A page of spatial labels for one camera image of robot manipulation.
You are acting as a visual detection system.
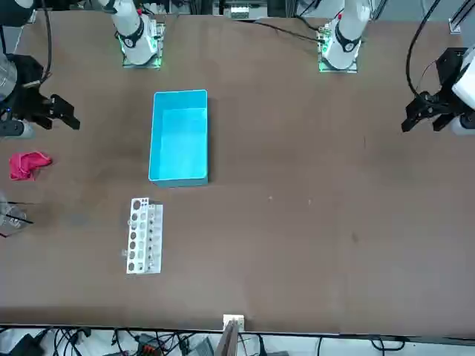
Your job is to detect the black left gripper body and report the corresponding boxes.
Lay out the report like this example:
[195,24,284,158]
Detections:
[436,47,469,114]

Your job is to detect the blue storage box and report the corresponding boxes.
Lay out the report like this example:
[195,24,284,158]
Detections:
[148,88,210,189]

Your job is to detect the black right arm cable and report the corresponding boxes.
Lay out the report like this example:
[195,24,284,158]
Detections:
[39,0,53,81]

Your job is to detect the pink rag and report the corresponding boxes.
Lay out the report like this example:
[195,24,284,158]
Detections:
[9,151,53,182]

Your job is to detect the white post bracket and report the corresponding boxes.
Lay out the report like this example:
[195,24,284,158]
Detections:
[222,314,246,332]

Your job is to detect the aluminium camera post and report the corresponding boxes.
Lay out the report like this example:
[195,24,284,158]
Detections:
[216,320,241,356]

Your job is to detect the clear acrylic stand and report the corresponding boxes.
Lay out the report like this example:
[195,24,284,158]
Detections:
[0,191,35,239]

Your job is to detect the black power adapter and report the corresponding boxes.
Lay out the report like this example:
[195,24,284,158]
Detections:
[7,333,46,356]

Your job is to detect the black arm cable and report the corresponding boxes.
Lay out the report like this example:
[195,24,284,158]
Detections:
[39,0,53,81]
[405,0,443,98]

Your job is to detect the black cable on table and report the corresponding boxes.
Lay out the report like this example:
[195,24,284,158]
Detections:
[232,18,326,42]

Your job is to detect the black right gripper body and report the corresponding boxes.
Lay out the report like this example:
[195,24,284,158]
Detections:
[7,54,52,122]

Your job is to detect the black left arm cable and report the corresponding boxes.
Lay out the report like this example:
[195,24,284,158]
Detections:
[405,0,443,98]

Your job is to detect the white test tube rack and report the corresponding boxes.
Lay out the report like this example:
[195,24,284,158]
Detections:
[122,197,165,276]

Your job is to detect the aluminium profile rail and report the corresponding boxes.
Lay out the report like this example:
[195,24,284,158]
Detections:
[448,0,475,36]

